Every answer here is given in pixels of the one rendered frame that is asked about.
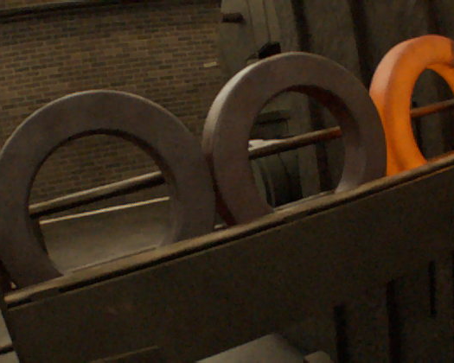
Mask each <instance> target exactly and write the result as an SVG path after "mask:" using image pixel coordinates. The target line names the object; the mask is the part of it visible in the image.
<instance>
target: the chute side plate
mask: <svg viewBox="0 0 454 363"><path fill-rule="evenodd" d="M453 250H454V165H453V166H450V167H448V168H446V169H442V170H439V171H438V172H435V173H432V174H430V175H427V176H421V177H419V178H416V179H414V180H411V181H408V182H405V183H402V184H400V185H398V186H395V187H391V188H388V189H385V190H382V191H380V192H378V193H375V194H371V195H368V196H365V197H362V198H360V199H357V201H352V202H350V203H347V204H344V205H341V206H339V207H334V208H331V209H329V210H326V211H323V212H321V213H316V214H312V215H310V216H307V217H304V218H302V219H300V220H296V221H293V222H291V223H288V224H285V225H282V226H278V227H275V228H272V229H269V230H265V231H263V232H258V233H255V234H253V235H249V236H246V238H243V239H239V240H236V241H233V242H230V243H226V244H224V245H219V246H216V247H214V248H211V249H208V250H206V251H203V252H197V253H194V254H191V255H188V256H186V257H183V258H179V259H176V260H173V261H170V262H167V263H164V264H157V265H154V266H151V267H149V268H146V269H143V270H140V271H136V272H132V273H130V274H127V275H126V274H124V275H122V276H120V277H115V278H113V279H110V280H107V281H102V282H99V283H95V284H92V285H90V286H89V285H87V286H85V287H82V288H80V289H77V290H70V291H68V292H66V293H60V294H59V295H56V296H50V297H48V298H44V299H40V300H38V301H35V302H30V303H27V304H23V305H21V306H18V307H17V306H15V307H14V308H11V309H8V312H9V315H10V319H11V322H12V325H13V328H14V330H15V333H16V338H17V340H18V342H19V345H20V347H21V349H22V352H23V356H24V358H25V360H26V362H27V363H88V362H90V361H96V360H100V359H105V358H108V357H112V356H116V355H121V354H123V353H131V352H135V351H137V350H139V349H140V350H142V349H146V348H148V347H155V346H158V347H159V348H160V351H161V353H162V358H163V363H196V362H197V361H199V360H205V359H207V358H210V357H212V356H214V355H216V354H221V353H224V352H226V351H228V350H231V349H233V348H236V347H238V346H241V345H243V344H247V343H249V342H252V341H256V340H257V339H259V338H262V337H264V336H267V335H269V334H272V333H274V332H277V331H279V330H281V329H283V328H287V327H289V326H291V325H293V324H296V323H298V322H301V321H303V320H306V319H308V318H310V317H312V316H314V315H318V314H320V313H322V312H324V311H327V310H329V309H331V308H333V307H335V306H337V305H339V304H342V303H344V302H346V301H348V300H351V299H353V298H356V297H358V296H361V295H363V294H365V293H366V292H368V291H369V290H372V289H375V288H377V287H379V286H381V285H382V284H385V283H389V282H391V281H393V280H394V279H395V278H396V277H400V276H402V275H404V274H406V273H408V272H410V271H413V270H415V269H418V268H419V267H421V266H423V265H425V264H427V263H428V262H431V261H432V260H433V259H436V258H439V257H441V256H444V255H445V254H446V253H449V252H452V251H453Z"/></svg>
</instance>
